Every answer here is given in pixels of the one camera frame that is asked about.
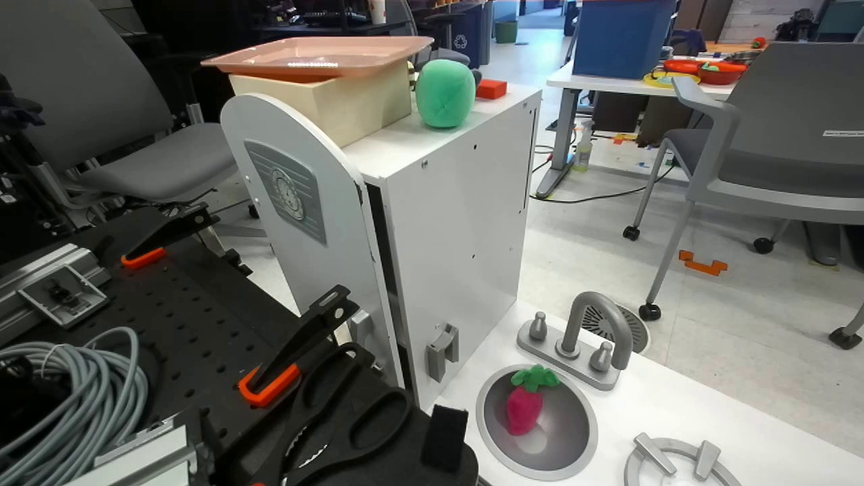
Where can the peach plastic tray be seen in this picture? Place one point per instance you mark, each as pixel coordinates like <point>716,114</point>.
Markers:
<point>313,55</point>

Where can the white toy kitchen unit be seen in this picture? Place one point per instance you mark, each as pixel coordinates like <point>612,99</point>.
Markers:
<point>461,226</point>

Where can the green ball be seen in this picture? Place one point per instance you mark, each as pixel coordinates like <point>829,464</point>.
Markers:
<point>446,95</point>

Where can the red toy block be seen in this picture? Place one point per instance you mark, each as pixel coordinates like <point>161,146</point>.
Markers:
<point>493,90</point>

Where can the clear spray bottle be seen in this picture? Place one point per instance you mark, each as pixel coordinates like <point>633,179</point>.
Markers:
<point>583,150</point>

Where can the pink toy strawberry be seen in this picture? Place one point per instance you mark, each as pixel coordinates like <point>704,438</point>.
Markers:
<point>523,410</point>

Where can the black rectangular block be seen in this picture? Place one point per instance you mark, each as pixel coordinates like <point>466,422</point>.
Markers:
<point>443,438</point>

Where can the grey toy faucet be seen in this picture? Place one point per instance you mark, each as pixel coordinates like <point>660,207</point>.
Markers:
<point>583,370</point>

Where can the blue recycling bin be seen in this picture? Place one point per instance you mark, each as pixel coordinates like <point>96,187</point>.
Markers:
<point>462,32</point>

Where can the silver toy sink basin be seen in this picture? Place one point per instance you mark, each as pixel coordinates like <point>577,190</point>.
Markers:
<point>562,441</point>

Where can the white desk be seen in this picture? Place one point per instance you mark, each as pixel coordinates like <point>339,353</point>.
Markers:
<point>612,86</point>

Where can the black plastic spring clamp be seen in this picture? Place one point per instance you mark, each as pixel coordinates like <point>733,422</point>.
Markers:
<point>251,449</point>

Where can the grey toy stove burner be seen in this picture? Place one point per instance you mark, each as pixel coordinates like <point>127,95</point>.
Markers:
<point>651,449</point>

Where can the red orange toys pile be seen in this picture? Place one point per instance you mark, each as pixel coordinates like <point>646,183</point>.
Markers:
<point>706,69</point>

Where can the grey wheeled office chair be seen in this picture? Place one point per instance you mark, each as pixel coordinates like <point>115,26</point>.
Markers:
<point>791,109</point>

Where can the grey padded office chair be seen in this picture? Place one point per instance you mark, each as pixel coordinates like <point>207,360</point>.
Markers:
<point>81,82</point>

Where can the metal bracket plate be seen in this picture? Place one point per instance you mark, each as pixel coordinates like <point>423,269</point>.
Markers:
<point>84,302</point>

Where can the aluminium extrusion rail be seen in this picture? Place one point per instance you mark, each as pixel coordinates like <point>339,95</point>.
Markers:
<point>37,271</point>
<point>135,460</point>

